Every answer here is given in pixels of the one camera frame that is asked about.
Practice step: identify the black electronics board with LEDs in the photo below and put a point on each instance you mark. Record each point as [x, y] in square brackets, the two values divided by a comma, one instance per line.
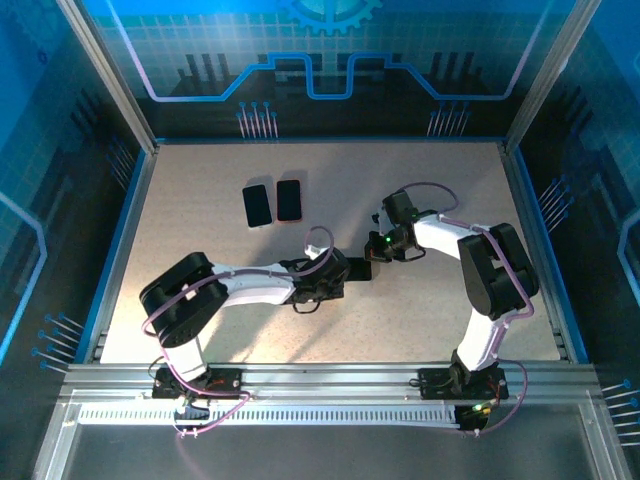
[475, 415]

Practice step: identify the black smartphone blue frame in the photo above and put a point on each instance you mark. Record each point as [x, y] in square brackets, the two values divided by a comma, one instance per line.
[257, 205]

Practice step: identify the aluminium frame post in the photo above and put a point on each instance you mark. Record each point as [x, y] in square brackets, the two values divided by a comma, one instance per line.
[112, 75]
[547, 75]

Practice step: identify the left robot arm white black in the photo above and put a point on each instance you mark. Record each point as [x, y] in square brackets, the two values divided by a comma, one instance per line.
[260, 287]

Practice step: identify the black smartphone pink frame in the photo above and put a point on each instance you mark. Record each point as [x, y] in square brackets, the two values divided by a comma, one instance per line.
[357, 270]

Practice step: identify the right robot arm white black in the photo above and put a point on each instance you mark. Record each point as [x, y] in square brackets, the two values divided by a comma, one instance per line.
[480, 340]

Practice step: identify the aluminium side rail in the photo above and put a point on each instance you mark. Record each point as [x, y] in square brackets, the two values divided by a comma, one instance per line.
[529, 225]
[126, 240]

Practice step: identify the red-edged black smartphone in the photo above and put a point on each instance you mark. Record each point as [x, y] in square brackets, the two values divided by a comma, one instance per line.
[290, 220]

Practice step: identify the aluminium frame rail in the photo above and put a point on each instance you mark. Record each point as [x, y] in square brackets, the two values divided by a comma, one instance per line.
[325, 380]

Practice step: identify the light blue-grey phone case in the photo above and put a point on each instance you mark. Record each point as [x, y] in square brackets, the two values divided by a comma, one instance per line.
[261, 228]

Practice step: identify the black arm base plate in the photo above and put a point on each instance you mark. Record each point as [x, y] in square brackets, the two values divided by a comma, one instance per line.
[430, 385]
[232, 378]

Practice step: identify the grey metal sheet panel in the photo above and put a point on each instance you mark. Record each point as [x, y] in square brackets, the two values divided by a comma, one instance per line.
[325, 452]

